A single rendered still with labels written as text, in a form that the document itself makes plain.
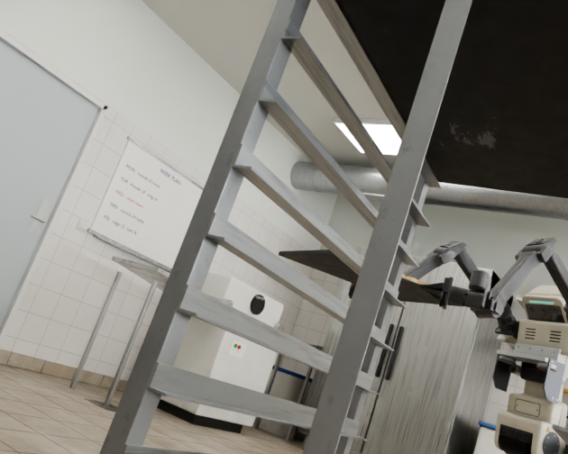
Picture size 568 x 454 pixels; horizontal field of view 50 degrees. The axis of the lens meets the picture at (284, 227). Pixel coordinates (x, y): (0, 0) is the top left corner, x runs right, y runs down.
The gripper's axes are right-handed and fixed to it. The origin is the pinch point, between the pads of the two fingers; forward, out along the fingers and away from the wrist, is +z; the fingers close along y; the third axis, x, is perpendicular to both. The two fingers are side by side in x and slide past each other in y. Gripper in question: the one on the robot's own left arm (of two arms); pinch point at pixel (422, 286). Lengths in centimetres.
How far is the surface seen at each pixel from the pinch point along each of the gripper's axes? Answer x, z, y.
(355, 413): -84, 0, 43
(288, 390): 434, 141, 61
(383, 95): -116, 5, -8
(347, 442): -84, 0, 49
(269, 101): -143, 12, 9
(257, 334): -126, 10, 35
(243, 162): -141, 13, 17
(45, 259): 176, 284, 16
